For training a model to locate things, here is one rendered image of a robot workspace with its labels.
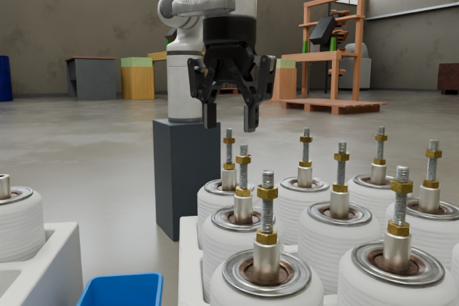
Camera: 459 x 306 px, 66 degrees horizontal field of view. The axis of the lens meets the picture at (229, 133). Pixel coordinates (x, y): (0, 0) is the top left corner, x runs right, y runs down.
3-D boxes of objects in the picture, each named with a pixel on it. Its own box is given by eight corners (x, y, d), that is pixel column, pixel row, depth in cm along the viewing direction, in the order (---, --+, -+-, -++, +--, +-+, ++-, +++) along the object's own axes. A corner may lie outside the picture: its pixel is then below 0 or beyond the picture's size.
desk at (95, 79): (103, 95, 808) (101, 60, 795) (118, 99, 681) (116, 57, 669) (67, 96, 770) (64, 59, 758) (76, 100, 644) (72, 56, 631)
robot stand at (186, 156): (155, 223, 103) (151, 119, 98) (199, 213, 110) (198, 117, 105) (173, 242, 91) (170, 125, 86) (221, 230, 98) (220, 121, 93)
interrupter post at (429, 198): (416, 207, 46) (419, 182, 46) (438, 210, 45) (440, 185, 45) (417, 213, 44) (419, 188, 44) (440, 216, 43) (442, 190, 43)
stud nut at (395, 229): (408, 238, 30) (409, 229, 30) (386, 234, 31) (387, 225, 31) (409, 229, 32) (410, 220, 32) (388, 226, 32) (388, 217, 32)
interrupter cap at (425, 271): (447, 302, 27) (448, 294, 27) (343, 276, 30) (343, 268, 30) (442, 257, 33) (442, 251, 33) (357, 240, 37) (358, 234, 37)
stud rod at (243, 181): (240, 205, 42) (240, 143, 41) (248, 206, 42) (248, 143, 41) (238, 208, 41) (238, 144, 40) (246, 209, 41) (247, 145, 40)
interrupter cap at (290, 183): (338, 186, 55) (338, 182, 55) (314, 198, 50) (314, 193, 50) (296, 177, 60) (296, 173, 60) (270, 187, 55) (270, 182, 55)
